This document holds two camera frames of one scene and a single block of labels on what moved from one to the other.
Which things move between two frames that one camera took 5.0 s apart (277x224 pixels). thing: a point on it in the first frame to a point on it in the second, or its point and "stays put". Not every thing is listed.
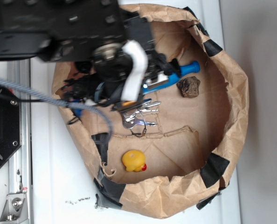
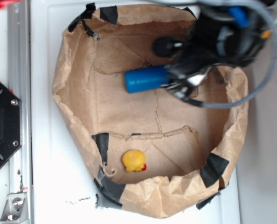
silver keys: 130,121 to 180,88
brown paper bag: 171,152 stays put
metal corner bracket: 15,210 stays put
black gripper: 104,78 to 233,32
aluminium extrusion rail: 18,74 stays put
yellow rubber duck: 134,160 stays put
